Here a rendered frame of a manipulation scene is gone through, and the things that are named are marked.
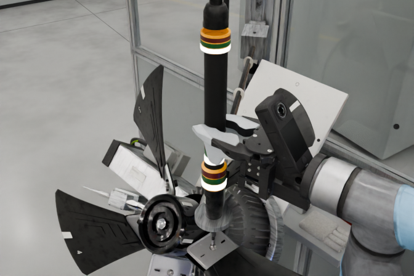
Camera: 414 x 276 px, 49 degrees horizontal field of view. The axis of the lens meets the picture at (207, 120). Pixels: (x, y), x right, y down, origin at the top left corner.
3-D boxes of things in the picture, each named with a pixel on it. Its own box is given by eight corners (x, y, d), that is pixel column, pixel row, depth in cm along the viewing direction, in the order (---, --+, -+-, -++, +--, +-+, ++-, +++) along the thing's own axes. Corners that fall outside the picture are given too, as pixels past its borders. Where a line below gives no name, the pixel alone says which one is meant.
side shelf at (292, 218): (289, 172, 165) (289, 166, 163) (380, 225, 143) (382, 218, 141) (243, 204, 151) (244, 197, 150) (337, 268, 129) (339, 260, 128)
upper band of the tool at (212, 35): (204, 42, 68) (203, 24, 67) (232, 45, 68) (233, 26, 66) (197, 54, 65) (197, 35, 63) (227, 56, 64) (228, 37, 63)
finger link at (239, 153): (206, 151, 69) (260, 169, 66) (206, 143, 68) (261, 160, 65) (220, 135, 72) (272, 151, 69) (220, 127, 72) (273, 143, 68)
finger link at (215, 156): (183, 159, 74) (235, 177, 71) (183, 129, 71) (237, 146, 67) (193, 150, 77) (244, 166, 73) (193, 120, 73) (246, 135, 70)
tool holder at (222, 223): (201, 196, 90) (200, 156, 84) (236, 201, 88) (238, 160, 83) (190, 229, 82) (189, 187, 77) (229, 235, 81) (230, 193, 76)
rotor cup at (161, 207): (178, 188, 105) (140, 180, 95) (231, 201, 96) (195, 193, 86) (163, 252, 103) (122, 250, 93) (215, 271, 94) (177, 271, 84)
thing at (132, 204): (179, 225, 106) (84, 191, 127) (182, 215, 106) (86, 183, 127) (174, 224, 104) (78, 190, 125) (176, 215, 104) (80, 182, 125)
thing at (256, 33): (244, 46, 138) (246, 19, 134) (267, 48, 137) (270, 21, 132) (239, 61, 130) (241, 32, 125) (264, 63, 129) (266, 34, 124)
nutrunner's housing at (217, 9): (205, 219, 88) (204, -22, 63) (225, 222, 87) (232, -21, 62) (201, 233, 85) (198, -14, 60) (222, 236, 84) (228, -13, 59)
